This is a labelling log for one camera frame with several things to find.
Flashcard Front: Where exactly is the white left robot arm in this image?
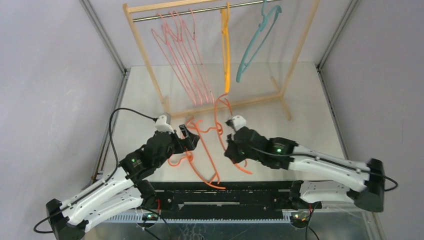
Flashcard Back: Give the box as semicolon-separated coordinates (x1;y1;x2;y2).
46;124;200;240

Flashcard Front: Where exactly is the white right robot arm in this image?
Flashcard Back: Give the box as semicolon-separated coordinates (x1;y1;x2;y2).
224;127;386;213

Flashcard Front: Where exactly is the black right camera cable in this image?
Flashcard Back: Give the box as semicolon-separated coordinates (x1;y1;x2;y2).
225;119;399;193

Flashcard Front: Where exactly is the aluminium frame post left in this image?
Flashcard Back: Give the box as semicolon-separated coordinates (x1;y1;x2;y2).
80;0;126;183

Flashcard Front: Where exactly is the hanging pink wire hanger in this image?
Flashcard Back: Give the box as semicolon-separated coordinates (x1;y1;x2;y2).
151;13;198;106

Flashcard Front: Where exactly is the black left camera cable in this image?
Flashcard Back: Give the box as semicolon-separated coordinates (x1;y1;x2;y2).
33;107;159;235

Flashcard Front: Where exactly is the teal plastic hanger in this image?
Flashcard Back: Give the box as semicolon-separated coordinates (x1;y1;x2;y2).
235;0;283;83

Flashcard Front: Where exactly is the metal cable tray base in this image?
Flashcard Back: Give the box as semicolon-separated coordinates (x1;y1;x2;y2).
85;190;387;240

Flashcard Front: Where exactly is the metal rack rod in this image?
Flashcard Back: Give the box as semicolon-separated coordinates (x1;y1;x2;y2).
131;0;266;23

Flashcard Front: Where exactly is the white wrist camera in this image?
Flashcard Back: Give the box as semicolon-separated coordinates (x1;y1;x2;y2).
225;115;247;132
154;112;174;133

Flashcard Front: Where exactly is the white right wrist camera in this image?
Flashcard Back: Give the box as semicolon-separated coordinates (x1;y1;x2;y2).
225;115;247;132

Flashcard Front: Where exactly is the black camera cable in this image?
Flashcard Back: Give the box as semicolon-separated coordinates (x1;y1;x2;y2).
225;119;399;193
33;107;159;235

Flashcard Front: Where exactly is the yellow plastic hanger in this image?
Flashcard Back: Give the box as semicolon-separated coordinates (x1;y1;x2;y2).
220;1;231;94

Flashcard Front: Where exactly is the pink wire hanger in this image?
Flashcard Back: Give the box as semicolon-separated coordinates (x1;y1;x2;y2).
167;10;214;106
177;14;215;105
151;13;198;106
153;11;209;106

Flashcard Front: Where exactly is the aluminium frame post right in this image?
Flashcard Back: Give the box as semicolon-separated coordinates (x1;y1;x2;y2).
315;0;361;157

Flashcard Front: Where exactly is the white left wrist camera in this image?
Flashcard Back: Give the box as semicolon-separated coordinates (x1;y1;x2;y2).
154;112;174;133

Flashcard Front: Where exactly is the wooden clothes rack frame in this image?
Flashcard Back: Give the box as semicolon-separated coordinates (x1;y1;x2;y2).
122;0;320;121

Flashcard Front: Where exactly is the aluminium frame post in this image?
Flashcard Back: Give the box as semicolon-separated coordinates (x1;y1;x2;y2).
80;0;126;183
315;0;361;157

